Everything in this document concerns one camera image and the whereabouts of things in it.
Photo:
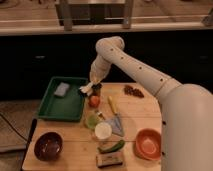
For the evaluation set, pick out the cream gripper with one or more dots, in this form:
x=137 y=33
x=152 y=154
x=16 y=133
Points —
x=99 y=70

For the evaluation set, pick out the dark brush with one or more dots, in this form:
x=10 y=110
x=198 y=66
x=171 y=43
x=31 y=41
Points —
x=97 y=89

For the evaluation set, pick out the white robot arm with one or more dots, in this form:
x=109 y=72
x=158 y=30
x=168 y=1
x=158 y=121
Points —
x=187 y=109

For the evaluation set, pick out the green plastic tray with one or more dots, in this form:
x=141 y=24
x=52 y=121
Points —
x=68 y=108

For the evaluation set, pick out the red tomato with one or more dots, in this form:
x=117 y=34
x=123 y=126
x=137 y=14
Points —
x=94 y=101

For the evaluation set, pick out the green cup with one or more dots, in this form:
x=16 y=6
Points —
x=91 y=121

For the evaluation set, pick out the brown grapes cluster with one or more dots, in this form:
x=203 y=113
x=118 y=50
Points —
x=129 y=90

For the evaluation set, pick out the white cup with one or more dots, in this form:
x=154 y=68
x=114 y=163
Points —
x=103 y=131

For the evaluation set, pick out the green cucumber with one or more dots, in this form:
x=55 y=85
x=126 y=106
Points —
x=119 y=145

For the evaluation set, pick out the dark brown bowl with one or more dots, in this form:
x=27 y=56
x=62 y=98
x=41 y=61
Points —
x=48 y=146

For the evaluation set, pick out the wooden block with slot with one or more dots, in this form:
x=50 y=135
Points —
x=109 y=159

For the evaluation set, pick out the orange bowl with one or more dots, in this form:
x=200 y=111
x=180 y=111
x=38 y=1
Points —
x=148 y=144

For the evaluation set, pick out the yellow handled spatula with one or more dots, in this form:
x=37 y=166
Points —
x=115 y=121

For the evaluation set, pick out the metal frame stand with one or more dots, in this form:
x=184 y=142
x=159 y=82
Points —
x=94 y=12

